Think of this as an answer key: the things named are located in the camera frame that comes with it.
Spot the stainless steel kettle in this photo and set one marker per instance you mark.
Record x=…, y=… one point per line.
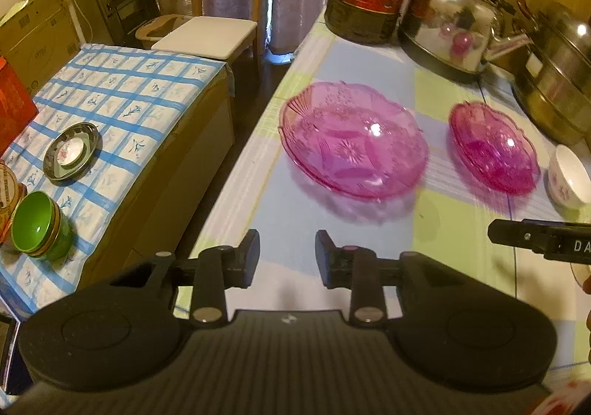
x=450, y=22

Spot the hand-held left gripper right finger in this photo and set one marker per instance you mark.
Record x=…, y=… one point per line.
x=324, y=260

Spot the small pink glass bowl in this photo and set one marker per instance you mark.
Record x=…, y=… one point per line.
x=496, y=152

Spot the blue checked cloth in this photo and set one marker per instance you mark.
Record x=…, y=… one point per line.
x=129, y=92

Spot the cardboard box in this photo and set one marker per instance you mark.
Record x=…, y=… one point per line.
x=39, y=41

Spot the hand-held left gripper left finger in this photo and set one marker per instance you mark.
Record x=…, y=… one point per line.
x=250, y=258

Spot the small white ceramic bowl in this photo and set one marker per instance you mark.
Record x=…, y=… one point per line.
x=572, y=179

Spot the red box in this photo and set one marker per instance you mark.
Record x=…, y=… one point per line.
x=14, y=101

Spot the stainless steel steamer pot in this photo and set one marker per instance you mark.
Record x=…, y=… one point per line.
x=558, y=82

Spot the tan plastic stool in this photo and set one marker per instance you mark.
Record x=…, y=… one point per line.
x=154, y=29

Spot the white seat wooden chair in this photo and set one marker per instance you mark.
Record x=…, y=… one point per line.
x=207, y=34

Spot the pastel checked tablecloth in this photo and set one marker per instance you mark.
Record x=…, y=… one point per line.
x=277, y=212

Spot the green bowl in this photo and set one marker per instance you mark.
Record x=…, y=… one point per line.
x=34, y=223

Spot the large pink glass bowl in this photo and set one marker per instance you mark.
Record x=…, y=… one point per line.
x=355, y=147

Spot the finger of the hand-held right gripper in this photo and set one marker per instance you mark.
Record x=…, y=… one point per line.
x=510, y=232

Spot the brown low cabinet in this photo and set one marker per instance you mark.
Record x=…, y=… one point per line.
x=184, y=156

